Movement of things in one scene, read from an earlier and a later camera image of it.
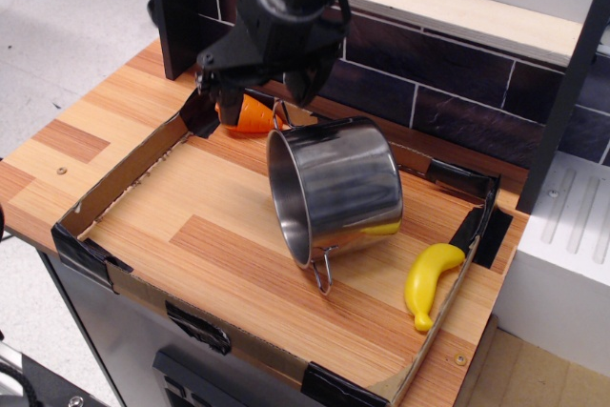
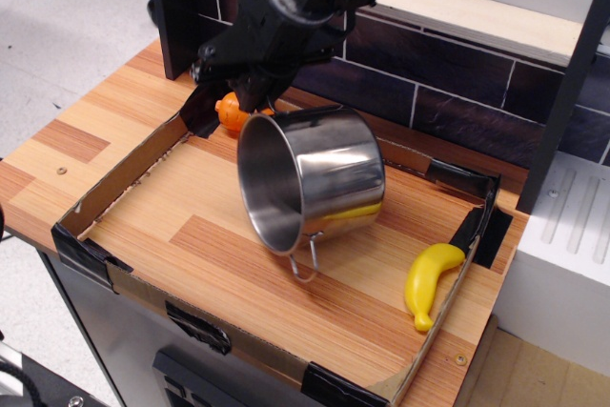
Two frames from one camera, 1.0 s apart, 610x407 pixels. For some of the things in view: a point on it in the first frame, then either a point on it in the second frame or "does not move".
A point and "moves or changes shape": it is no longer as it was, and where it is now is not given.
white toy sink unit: x=554 y=292 does not move
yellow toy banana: x=419 y=277 does not move
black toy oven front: x=199 y=377 does not move
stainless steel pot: x=333 y=184 moves or changes shape
